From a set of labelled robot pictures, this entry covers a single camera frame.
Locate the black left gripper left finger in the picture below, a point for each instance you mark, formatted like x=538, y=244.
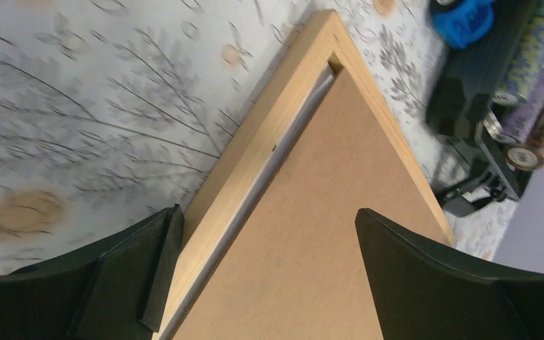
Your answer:
x=115, y=288

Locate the floral patterned table cloth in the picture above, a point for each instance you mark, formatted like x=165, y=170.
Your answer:
x=113, y=110

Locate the light wooden picture frame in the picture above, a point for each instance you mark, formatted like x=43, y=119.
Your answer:
x=325, y=40

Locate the blue toy block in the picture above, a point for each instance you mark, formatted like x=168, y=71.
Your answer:
x=461, y=23

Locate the brown frame backing board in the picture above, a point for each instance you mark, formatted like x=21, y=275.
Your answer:
x=295, y=269

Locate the black poker chip case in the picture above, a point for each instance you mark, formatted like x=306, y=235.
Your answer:
x=488, y=98

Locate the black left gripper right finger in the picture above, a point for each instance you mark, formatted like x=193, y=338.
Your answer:
x=423, y=289

